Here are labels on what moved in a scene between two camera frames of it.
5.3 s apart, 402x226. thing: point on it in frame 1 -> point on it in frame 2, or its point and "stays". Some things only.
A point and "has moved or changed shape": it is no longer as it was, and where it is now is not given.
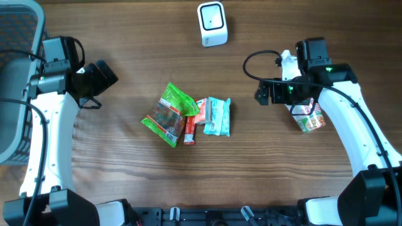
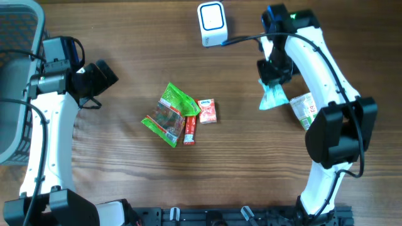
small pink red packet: (204, 115) has moved or changed shape
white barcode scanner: (212, 22) stays
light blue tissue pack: (218, 117) has moved or changed shape
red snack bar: (190, 130) stays
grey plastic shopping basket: (22, 26) stays
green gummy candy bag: (166, 120) stays
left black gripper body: (95, 80) stays
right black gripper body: (284, 93) -> (278, 68)
